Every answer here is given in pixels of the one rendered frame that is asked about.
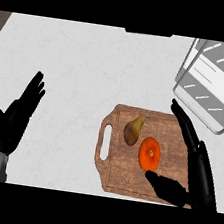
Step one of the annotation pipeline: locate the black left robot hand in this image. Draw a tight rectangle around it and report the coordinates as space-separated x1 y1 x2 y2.
0 65 49 162

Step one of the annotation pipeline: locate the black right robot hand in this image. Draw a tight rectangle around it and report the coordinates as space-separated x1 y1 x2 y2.
141 95 224 214

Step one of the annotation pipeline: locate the orange squash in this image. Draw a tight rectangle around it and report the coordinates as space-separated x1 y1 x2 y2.
135 135 165 174

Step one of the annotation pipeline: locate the brown wooden cutting board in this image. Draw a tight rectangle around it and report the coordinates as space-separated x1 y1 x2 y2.
88 101 205 209

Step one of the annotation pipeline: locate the green-brown pear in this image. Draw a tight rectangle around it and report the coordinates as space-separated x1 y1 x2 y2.
122 112 149 149

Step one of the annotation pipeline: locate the brown wooden panel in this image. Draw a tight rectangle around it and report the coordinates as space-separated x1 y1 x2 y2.
0 10 13 45

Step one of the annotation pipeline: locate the grey wire tiered basket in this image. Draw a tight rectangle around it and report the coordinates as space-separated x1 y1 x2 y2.
167 36 224 137

